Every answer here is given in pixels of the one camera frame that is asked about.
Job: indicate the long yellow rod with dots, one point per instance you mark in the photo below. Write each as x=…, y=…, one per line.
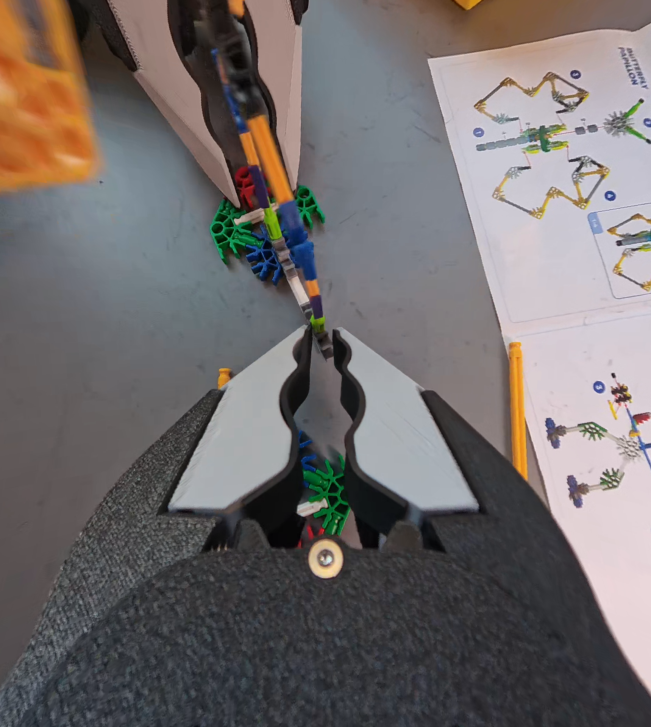
x=517, y=409
x=224, y=378

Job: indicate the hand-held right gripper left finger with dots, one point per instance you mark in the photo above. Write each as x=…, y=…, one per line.
x=229, y=448

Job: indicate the white instruction sheet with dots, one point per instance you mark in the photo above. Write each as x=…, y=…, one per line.
x=530, y=272

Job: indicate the red corner connector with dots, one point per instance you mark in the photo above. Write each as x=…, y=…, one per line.
x=305, y=537

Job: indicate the connector assembly with yellow rods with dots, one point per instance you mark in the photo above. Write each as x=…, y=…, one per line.
x=226, y=230

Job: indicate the multicolour rod connector toy figure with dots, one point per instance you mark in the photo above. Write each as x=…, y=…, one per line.
x=268, y=153

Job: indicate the green fan-shaped connector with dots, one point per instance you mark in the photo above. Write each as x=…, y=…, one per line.
x=328, y=494

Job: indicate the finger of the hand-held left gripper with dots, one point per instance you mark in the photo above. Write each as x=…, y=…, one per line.
x=288, y=85
x=172, y=96

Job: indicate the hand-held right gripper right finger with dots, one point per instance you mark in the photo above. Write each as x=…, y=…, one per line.
x=410, y=448

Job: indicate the short green rod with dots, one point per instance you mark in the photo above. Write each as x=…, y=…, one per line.
x=315, y=480

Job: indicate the short white rod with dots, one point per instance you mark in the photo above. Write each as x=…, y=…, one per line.
x=309, y=506

